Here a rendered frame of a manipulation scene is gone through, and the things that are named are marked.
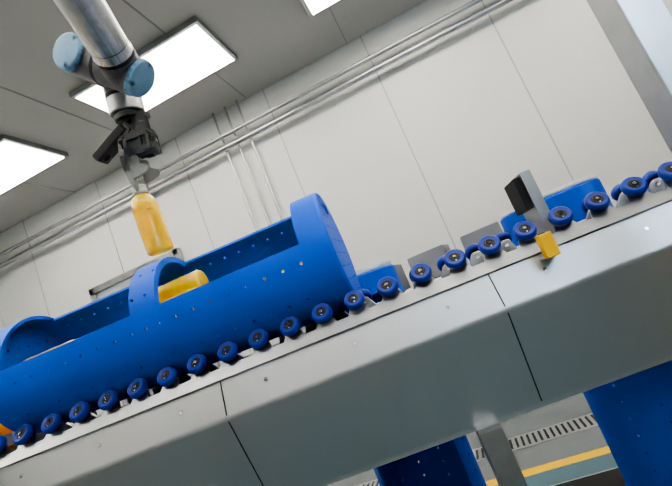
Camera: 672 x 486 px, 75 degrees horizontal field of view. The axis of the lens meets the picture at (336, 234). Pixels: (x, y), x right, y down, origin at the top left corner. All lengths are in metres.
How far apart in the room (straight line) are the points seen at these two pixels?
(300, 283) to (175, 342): 0.31
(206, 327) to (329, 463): 0.38
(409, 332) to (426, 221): 3.36
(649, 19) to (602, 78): 3.83
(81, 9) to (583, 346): 1.17
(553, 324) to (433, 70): 3.83
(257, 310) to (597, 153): 3.86
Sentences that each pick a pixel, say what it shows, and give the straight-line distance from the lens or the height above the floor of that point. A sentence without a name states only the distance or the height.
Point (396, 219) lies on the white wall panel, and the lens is 4.26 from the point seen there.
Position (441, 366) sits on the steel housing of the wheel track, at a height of 0.78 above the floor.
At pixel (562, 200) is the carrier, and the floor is 1.00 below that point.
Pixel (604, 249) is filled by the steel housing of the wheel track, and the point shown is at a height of 0.87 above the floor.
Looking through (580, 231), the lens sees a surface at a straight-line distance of 0.98.
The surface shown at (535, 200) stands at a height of 1.01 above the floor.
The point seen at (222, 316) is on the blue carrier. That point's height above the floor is 1.03.
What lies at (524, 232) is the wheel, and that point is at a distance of 0.95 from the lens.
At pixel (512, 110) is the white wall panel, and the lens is 4.46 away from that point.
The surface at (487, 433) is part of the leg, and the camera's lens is 1.00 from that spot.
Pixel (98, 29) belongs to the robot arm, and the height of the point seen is 1.66.
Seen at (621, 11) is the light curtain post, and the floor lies 1.21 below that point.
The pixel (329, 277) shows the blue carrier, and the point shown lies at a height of 1.02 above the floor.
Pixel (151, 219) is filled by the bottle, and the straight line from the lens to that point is 1.22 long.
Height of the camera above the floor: 0.96
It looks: 9 degrees up
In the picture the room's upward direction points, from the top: 22 degrees counter-clockwise
